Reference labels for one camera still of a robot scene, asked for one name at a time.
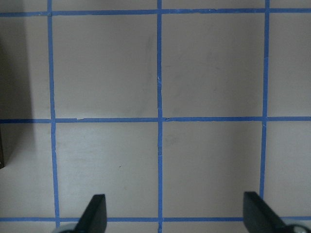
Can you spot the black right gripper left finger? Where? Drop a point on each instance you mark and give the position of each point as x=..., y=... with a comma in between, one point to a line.
x=94, y=218

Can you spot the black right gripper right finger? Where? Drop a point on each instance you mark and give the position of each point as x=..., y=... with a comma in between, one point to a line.
x=258, y=217

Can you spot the dark wooden drawer cabinet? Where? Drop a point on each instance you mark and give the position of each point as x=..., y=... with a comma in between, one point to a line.
x=2, y=160

